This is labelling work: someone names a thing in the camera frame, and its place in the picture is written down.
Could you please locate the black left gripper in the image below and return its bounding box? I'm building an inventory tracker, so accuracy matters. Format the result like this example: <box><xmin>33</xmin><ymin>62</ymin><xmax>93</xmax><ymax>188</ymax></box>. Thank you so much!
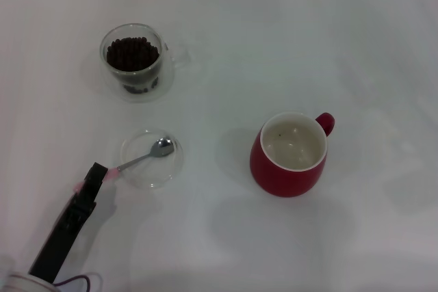
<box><xmin>29</xmin><ymin>161</ymin><xmax>109</xmax><ymax>285</ymax></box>

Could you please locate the pink-handled metal spoon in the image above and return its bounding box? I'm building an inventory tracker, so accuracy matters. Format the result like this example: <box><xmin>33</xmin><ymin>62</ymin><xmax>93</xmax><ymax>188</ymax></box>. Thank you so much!
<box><xmin>73</xmin><ymin>137</ymin><xmax>176</xmax><ymax>193</ymax></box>

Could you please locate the red ceramic mug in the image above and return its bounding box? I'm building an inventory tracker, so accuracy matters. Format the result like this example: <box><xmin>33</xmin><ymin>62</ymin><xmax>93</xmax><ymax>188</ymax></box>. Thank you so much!
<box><xmin>249</xmin><ymin>111</ymin><xmax>336</xmax><ymax>198</ymax></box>

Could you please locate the dark coffee beans pile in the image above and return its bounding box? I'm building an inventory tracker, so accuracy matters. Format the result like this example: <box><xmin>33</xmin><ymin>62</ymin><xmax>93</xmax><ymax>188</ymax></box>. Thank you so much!
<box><xmin>105</xmin><ymin>36</ymin><xmax>161</xmax><ymax>96</ymax></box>

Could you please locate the small clear glass dish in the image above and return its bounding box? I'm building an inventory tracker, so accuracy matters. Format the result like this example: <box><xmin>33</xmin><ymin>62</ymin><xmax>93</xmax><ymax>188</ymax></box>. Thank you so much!
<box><xmin>120</xmin><ymin>129</ymin><xmax>185</xmax><ymax>190</ymax></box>

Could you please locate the purple cable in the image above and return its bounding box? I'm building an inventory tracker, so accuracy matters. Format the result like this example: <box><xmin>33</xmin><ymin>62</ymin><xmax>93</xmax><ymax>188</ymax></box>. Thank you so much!
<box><xmin>53</xmin><ymin>270</ymin><xmax>103</xmax><ymax>292</ymax></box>

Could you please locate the clear double-wall glass cup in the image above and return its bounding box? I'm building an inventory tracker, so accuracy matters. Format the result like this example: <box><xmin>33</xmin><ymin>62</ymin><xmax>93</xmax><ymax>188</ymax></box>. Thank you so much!
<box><xmin>99</xmin><ymin>23</ymin><xmax>190</xmax><ymax>96</ymax></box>

